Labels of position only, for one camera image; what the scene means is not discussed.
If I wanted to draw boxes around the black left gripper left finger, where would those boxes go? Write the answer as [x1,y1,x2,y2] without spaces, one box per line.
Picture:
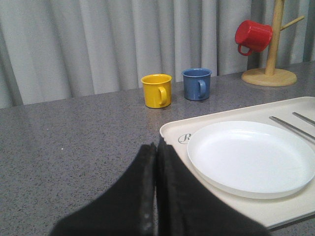
[50,144,156,236]

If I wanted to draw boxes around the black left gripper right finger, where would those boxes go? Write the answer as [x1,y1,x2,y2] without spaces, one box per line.
[157,139,270,236]

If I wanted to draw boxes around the white round plate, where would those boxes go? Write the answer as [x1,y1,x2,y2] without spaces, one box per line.
[187,121,315,199]

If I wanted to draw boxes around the silver metal fork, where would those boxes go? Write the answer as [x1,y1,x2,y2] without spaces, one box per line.
[269,116,315,141]

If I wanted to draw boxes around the yellow enamel mug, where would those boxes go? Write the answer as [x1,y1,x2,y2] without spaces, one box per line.
[141,74,172,109]

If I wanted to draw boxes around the blue enamel mug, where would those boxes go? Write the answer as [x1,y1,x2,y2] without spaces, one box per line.
[182,68,212,101]

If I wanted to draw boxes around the beige rabbit serving tray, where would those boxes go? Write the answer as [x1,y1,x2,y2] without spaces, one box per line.
[157,97,315,235]

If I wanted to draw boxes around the wooden mug tree stand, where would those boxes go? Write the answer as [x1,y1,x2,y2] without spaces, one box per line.
[242,0,304,87]

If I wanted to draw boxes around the grey curtain backdrop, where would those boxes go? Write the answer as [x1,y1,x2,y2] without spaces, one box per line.
[0,0,315,109]

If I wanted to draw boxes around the red enamel mug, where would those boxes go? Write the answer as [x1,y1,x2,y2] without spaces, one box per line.
[235,20,273,56]

